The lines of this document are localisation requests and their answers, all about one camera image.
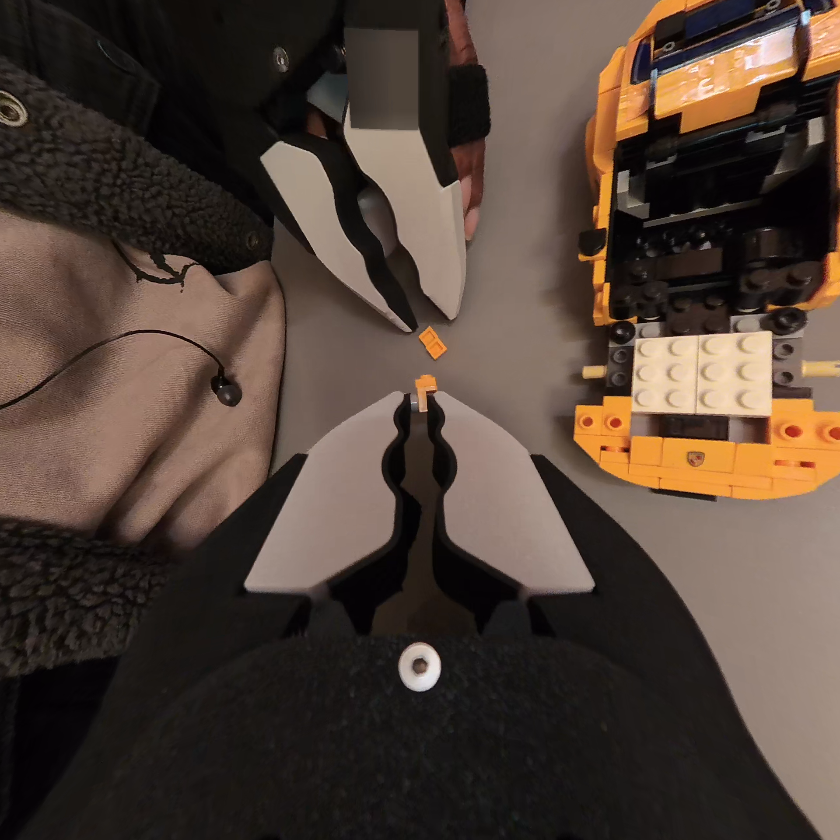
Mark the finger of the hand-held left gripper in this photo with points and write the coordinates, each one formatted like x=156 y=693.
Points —
x=420 y=210
x=308 y=197

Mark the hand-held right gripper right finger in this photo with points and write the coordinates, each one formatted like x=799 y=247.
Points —
x=505 y=518

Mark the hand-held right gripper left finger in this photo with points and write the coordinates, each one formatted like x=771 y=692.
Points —
x=328 y=512

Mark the small orange lego bracket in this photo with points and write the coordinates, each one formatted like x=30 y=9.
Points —
x=433 y=344

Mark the orange and grey lego piece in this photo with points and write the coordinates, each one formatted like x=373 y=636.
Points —
x=426 y=382

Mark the yellow lego car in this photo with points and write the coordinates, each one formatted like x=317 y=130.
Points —
x=682 y=453

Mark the person's left hand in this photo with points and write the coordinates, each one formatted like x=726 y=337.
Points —
x=472 y=170

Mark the beige hoodie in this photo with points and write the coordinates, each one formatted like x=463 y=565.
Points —
x=131 y=446

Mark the dark fleece jacket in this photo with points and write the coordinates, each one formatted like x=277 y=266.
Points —
x=98 y=170

